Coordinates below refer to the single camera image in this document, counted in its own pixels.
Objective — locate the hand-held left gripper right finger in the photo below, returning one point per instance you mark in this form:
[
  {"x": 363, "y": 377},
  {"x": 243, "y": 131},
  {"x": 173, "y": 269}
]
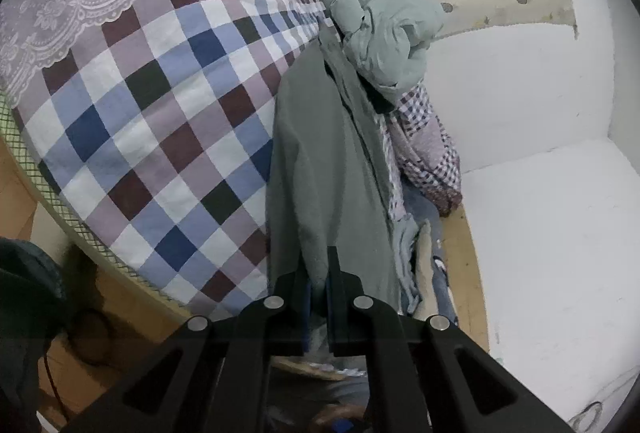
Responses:
[{"x": 330, "y": 313}]

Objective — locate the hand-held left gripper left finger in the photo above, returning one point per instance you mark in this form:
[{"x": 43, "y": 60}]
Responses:
[{"x": 306, "y": 313}]

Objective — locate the grey-green t-shirt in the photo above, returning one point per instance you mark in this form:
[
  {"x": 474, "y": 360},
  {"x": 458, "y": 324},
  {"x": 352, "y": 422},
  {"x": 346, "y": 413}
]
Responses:
[{"x": 325, "y": 163}]

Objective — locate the light blue garment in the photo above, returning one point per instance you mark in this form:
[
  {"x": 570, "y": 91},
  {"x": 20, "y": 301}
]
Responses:
[{"x": 407, "y": 258}]

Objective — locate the beige garment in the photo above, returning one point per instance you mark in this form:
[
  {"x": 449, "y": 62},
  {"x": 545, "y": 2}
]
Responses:
[{"x": 425, "y": 258}]

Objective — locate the blue printed pillow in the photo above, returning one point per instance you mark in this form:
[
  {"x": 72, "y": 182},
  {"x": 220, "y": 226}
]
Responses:
[{"x": 442, "y": 283}]

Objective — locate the checkered purple quilt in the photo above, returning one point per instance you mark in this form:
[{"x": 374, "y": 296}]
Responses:
[{"x": 425, "y": 148}]

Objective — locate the checkered bed sheet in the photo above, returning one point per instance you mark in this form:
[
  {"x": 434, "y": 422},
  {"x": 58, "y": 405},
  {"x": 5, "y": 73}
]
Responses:
[{"x": 165, "y": 113}]

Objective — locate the green-edged mattress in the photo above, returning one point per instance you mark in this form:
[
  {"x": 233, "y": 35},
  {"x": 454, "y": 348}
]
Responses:
[{"x": 55, "y": 213}]

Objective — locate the dark cloth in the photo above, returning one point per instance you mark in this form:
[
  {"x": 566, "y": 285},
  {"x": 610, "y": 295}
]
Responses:
[{"x": 25, "y": 313}]

